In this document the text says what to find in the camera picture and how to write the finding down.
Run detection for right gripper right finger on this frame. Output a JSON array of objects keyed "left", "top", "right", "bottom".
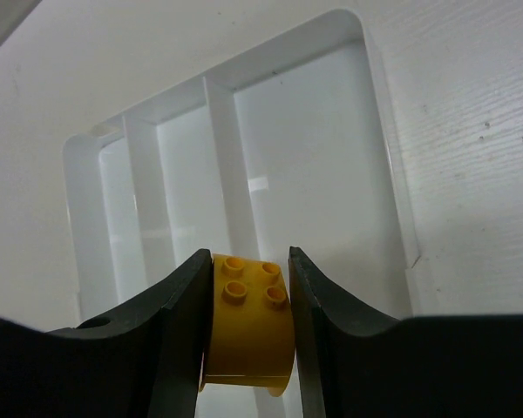
[{"left": 289, "top": 247, "right": 523, "bottom": 417}]

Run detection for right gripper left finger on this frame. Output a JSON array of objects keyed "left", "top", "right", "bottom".
[{"left": 0, "top": 249, "right": 213, "bottom": 417}]

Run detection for yellow round printed lego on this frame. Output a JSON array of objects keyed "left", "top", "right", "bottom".
[{"left": 200, "top": 254, "right": 295, "bottom": 397}]

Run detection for white three-compartment tray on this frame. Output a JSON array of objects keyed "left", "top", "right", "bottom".
[{"left": 61, "top": 8, "right": 422, "bottom": 418}]

